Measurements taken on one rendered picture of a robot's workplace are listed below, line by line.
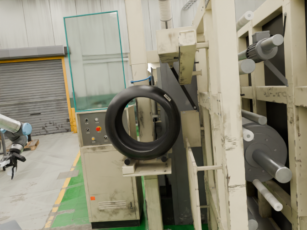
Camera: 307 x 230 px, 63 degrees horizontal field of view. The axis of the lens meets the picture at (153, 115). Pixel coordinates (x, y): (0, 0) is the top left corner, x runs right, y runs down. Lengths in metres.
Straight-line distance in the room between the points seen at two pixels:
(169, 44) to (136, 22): 0.74
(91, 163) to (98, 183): 0.23
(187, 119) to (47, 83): 9.38
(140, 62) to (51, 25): 9.38
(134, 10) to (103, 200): 1.89
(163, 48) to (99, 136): 1.40
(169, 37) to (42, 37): 10.00
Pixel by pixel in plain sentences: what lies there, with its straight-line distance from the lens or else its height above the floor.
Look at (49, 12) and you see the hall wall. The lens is 11.59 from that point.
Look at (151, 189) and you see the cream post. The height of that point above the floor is 0.52.
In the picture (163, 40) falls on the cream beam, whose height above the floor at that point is 1.72.
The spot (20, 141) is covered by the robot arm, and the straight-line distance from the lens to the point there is 2.21.
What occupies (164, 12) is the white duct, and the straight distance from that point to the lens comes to 2.62.
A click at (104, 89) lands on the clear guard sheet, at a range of 2.60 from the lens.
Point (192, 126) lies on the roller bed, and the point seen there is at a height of 1.08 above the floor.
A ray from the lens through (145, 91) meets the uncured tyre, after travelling 1.82.
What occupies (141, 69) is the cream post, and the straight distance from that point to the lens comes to 2.22.
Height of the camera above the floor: 1.43
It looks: 6 degrees down
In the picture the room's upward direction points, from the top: 6 degrees counter-clockwise
